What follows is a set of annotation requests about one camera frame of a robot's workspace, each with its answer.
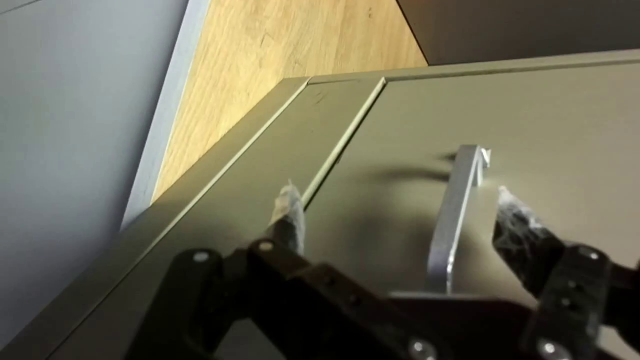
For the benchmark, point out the beige metal file cabinet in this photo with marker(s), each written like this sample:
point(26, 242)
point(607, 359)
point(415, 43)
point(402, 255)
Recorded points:
point(221, 187)

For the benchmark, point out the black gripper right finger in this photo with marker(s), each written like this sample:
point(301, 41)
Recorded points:
point(572, 293)

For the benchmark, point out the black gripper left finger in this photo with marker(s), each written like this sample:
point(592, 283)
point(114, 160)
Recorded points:
point(281, 312)

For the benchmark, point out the beige drawer with plain label holder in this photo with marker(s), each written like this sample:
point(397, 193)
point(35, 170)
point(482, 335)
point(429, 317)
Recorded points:
point(413, 121)

